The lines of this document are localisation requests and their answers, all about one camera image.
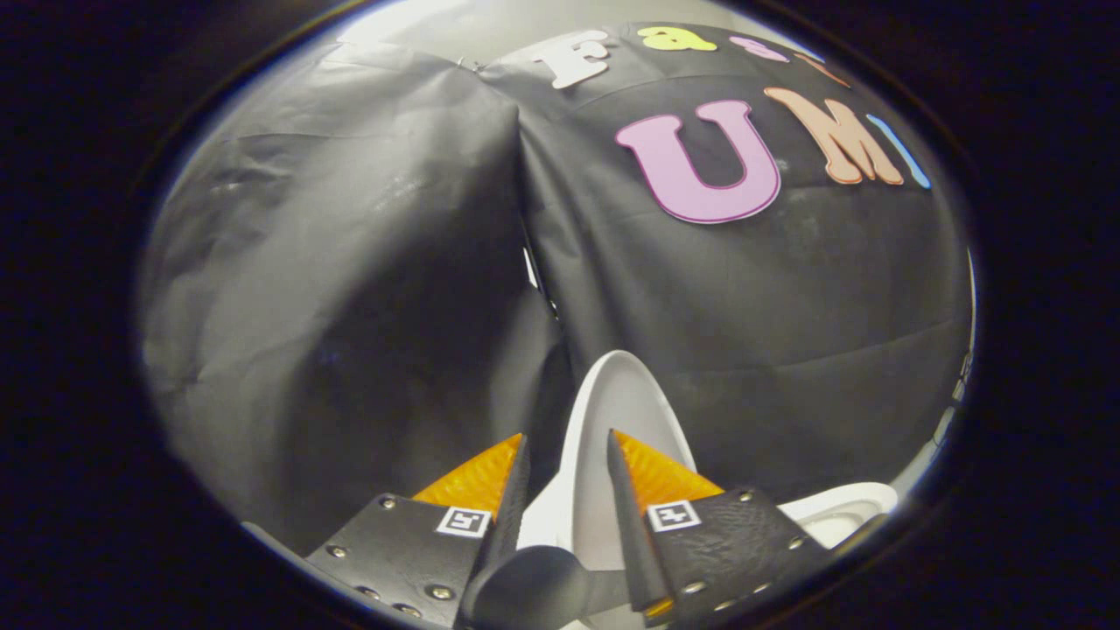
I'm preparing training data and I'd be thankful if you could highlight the grey lid pull tab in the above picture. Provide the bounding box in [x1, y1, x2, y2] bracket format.
[458, 545, 633, 630]

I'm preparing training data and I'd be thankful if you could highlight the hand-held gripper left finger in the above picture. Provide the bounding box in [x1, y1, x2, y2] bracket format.
[304, 433, 532, 629]

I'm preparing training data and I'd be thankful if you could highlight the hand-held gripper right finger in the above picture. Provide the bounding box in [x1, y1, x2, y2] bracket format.
[606, 428, 832, 624]

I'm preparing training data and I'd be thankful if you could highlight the black backdrop cloth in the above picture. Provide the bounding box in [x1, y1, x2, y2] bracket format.
[477, 22, 974, 507]

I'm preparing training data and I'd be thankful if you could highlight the plain black cloth panel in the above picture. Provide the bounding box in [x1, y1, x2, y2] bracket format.
[140, 39, 571, 554]

